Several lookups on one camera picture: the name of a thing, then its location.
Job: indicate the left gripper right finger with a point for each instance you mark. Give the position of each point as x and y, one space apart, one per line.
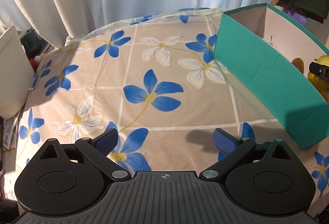
234 152

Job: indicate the teal cardboard box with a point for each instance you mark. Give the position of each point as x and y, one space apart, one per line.
257 44

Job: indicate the yellow lemon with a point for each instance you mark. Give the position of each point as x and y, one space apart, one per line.
321 86

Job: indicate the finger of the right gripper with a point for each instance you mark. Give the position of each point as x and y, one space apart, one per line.
319 70

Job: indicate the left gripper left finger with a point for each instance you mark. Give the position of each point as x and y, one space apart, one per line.
95 152

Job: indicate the floral blue white tablecloth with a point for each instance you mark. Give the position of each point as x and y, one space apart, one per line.
156 81

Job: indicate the small orange tangerine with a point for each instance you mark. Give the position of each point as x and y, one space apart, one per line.
324 96

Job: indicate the purple cloth item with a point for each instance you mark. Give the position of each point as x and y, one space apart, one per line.
299 18

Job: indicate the brown kiwi fruit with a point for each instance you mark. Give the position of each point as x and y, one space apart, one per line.
299 64

